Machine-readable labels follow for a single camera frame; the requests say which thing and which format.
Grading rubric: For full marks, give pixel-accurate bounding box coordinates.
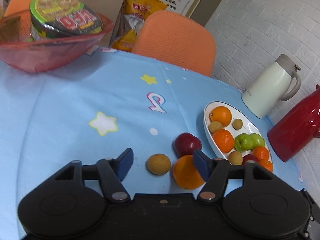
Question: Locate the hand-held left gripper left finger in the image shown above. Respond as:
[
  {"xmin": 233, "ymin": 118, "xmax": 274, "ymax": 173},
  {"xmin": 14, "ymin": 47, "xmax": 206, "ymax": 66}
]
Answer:
[{"xmin": 45, "ymin": 148, "xmax": 134, "ymax": 204}]

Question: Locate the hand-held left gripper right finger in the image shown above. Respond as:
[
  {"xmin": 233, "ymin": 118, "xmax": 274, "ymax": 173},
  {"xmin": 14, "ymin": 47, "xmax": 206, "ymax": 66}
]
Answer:
[{"xmin": 193, "ymin": 149, "xmax": 285, "ymax": 203}]

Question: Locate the large smooth orange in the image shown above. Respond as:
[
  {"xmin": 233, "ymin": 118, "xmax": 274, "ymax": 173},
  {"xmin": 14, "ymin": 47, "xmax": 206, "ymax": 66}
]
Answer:
[{"xmin": 173, "ymin": 155, "xmax": 206, "ymax": 190}]

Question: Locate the mandarin orange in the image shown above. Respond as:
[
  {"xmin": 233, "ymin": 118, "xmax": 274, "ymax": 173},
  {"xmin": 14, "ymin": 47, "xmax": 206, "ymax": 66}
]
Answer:
[
  {"xmin": 252, "ymin": 146, "xmax": 270, "ymax": 161},
  {"xmin": 259, "ymin": 159, "xmax": 273, "ymax": 172},
  {"xmin": 212, "ymin": 129, "xmax": 235, "ymax": 154}
]

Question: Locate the green apple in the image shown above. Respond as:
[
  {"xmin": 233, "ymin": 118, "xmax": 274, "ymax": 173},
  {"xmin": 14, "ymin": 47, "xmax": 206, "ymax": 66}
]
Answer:
[
  {"xmin": 234, "ymin": 133, "xmax": 254, "ymax": 152},
  {"xmin": 250, "ymin": 133, "xmax": 265, "ymax": 150}
]

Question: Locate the large dark red plum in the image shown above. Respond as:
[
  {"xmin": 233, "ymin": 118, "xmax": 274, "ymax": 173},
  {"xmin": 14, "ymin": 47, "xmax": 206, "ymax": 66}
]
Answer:
[{"xmin": 242, "ymin": 154, "xmax": 260, "ymax": 165}]

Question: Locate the white plate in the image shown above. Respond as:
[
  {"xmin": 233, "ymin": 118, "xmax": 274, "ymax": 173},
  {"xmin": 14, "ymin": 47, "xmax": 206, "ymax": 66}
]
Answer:
[{"xmin": 203, "ymin": 101, "xmax": 274, "ymax": 173}]

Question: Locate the small dark red plum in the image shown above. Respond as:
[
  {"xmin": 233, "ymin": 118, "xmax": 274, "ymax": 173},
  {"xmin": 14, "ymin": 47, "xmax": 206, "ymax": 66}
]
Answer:
[{"xmin": 174, "ymin": 133, "xmax": 202, "ymax": 158}]

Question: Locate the blue printed tablecloth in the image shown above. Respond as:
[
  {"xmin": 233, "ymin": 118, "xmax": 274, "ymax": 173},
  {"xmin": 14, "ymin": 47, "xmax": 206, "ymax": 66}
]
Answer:
[{"xmin": 0, "ymin": 46, "xmax": 308, "ymax": 238}]

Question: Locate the red thermos jug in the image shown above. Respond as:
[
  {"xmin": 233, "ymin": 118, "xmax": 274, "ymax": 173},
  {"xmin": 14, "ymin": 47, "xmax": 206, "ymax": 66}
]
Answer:
[{"xmin": 267, "ymin": 84, "xmax": 320, "ymax": 162}]

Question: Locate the white thermos jug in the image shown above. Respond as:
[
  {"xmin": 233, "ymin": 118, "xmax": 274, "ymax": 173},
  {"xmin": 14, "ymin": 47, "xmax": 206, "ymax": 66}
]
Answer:
[{"xmin": 241, "ymin": 53, "xmax": 302, "ymax": 119}]

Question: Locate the orange mesh chair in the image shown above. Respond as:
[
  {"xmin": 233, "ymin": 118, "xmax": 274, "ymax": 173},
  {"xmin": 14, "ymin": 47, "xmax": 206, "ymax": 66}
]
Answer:
[{"xmin": 131, "ymin": 10, "xmax": 217, "ymax": 77}]

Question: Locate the pink transparent plastic bowl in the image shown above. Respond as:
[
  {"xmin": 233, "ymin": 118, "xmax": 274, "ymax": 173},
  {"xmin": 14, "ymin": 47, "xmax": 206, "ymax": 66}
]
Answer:
[{"xmin": 0, "ymin": 11, "xmax": 114, "ymax": 73}]

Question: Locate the yellow snack bag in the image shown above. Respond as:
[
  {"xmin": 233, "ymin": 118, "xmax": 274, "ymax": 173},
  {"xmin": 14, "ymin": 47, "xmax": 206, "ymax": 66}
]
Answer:
[{"xmin": 110, "ymin": 0, "xmax": 168, "ymax": 53}]

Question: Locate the instant noodle cup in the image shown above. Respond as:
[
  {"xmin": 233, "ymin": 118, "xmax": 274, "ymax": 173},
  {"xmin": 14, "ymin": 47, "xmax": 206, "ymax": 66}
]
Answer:
[{"xmin": 29, "ymin": 0, "xmax": 104, "ymax": 40}]

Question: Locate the brown snack packet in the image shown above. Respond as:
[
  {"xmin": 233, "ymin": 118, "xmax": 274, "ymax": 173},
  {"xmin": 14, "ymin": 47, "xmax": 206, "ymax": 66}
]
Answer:
[{"xmin": 0, "ymin": 16, "xmax": 22, "ymax": 43}]

